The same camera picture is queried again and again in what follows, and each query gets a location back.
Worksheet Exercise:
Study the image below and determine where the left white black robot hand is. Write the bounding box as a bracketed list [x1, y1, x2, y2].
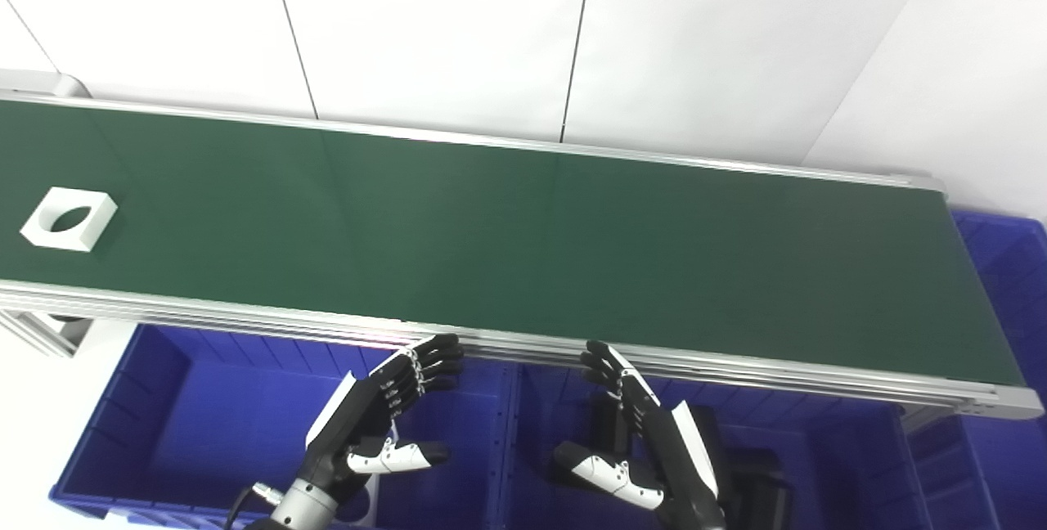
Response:
[299, 334, 465, 506]

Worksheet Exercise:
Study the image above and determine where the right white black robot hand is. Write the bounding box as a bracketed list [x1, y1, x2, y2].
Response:
[554, 340, 727, 530]

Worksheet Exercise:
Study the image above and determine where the white square part round hole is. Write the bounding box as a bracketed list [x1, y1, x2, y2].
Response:
[20, 186, 119, 253]

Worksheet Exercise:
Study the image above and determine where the black plastic part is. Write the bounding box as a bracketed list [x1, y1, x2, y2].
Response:
[589, 393, 632, 465]
[695, 406, 796, 530]

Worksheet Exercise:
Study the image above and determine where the green conveyor belt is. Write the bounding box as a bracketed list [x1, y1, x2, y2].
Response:
[0, 68, 1045, 420]
[0, 99, 1025, 389]

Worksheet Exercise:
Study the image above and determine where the blue plastic bin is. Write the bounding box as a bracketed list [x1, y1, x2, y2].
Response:
[491, 358, 929, 530]
[47, 322, 518, 530]
[904, 209, 1047, 530]

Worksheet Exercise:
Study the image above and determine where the aluminium conveyor leg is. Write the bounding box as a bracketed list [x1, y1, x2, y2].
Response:
[0, 309, 91, 359]

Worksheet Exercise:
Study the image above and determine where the grey conveyor end cover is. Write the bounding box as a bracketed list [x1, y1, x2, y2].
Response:
[0, 70, 91, 99]

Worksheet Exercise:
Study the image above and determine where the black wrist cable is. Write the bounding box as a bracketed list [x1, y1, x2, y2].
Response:
[225, 481, 285, 530]

